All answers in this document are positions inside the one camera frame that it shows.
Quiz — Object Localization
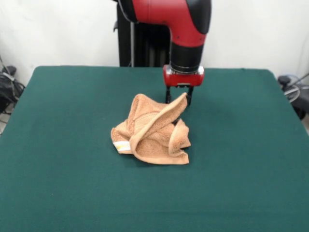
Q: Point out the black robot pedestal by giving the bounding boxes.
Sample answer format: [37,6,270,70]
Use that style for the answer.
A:
[112,0,172,68]

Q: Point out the dark green table cloth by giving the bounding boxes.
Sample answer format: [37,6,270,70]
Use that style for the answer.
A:
[0,65,309,232]

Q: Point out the orange-brown terry towel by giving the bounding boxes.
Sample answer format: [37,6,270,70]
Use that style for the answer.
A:
[110,92,192,165]

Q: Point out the black equipment with cables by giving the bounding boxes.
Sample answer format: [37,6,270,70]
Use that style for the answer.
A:
[0,65,26,116]

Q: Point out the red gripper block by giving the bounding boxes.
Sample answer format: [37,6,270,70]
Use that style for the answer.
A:
[162,64,205,106]

